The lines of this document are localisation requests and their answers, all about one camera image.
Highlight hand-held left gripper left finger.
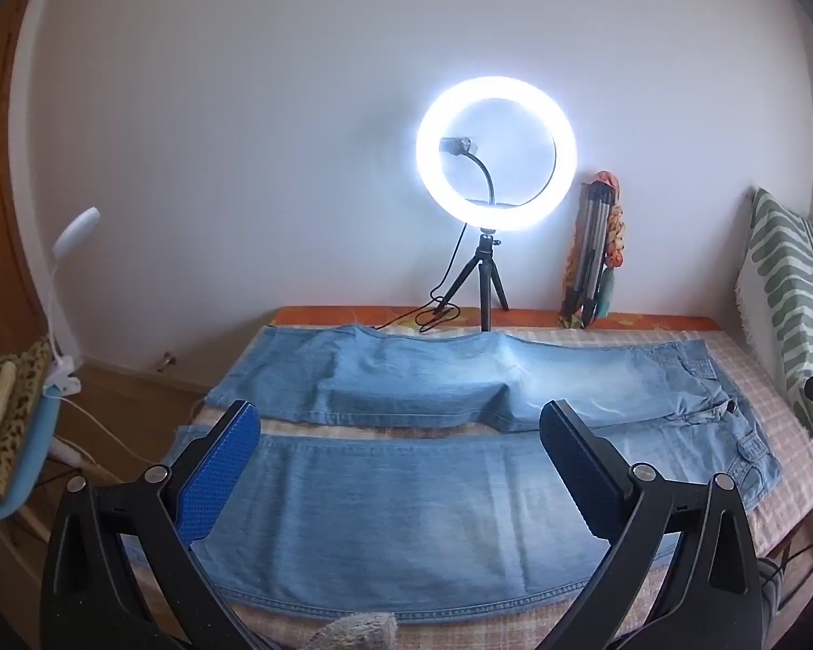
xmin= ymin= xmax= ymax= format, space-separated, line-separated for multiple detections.
xmin=39 ymin=399 xmax=275 ymax=650

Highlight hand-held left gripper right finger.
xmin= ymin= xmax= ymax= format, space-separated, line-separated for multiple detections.
xmin=515 ymin=399 xmax=768 ymax=650

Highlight blue denim pants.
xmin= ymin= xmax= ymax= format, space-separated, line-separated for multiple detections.
xmin=118 ymin=323 xmax=785 ymax=627

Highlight beige plaid bed blanket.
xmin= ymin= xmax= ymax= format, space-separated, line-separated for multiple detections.
xmin=118 ymin=325 xmax=813 ymax=650

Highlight green striped pillow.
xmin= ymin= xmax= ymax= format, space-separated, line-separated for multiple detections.
xmin=735 ymin=187 xmax=813 ymax=475

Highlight light blue chair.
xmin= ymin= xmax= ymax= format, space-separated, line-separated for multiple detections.
xmin=0 ymin=352 xmax=65 ymax=525

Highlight orange bed sheet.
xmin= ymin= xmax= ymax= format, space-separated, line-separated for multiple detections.
xmin=269 ymin=304 xmax=722 ymax=333

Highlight grey fuzzy cloth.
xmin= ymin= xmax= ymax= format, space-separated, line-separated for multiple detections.
xmin=308 ymin=611 xmax=399 ymax=650

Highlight leopard print cloth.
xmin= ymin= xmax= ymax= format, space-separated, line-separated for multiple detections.
xmin=0 ymin=335 xmax=54 ymax=498

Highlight folded silver tripod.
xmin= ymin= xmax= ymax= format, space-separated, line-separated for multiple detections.
xmin=561 ymin=181 xmax=616 ymax=329

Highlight orange patterned cloth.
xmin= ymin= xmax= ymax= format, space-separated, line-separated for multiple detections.
xmin=561 ymin=169 xmax=633 ymax=319

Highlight white clip lamp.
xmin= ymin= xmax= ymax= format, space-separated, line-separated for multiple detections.
xmin=41 ymin=206 xmax=102 ymax=397

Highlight black gooseneck phone holder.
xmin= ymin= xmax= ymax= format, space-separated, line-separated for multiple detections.
xmin=439 ymin=137 xmax=516 ymax=207

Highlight brown wooden wardrobe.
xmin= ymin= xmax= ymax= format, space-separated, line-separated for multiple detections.
xmin=0 ymin=0 xmax=50 ymax=361

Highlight black ring light tripod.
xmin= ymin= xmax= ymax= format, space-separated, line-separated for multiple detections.
xmin=440 ymin=226 xmax=511 ymax=333

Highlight black ring light cable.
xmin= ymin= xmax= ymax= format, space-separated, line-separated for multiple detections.
xmin=372 ymin=223 xmax=468 ymax=334

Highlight white ring light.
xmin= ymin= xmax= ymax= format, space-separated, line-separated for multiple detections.
xmin=415 ymin=76 xmax=578 ymax=228

